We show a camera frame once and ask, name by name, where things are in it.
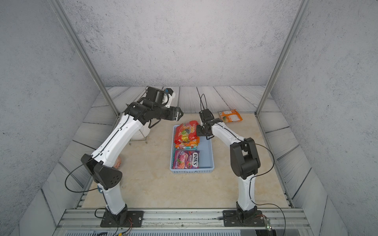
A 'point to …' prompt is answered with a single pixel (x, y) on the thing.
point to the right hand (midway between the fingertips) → (199, 131)
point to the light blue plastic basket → (206, 156)
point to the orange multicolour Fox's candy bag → (189, 147)
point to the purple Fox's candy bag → (186, 159)
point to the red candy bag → (186, 132)
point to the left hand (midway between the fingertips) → (180, 112)
